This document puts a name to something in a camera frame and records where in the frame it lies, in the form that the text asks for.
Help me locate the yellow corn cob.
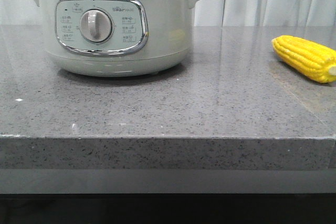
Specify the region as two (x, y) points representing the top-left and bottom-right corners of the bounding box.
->
(271, 35), (335, 83)

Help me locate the pale green electric cooking pot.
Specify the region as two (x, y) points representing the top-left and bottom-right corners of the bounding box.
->
(34, 0), (199, 77)

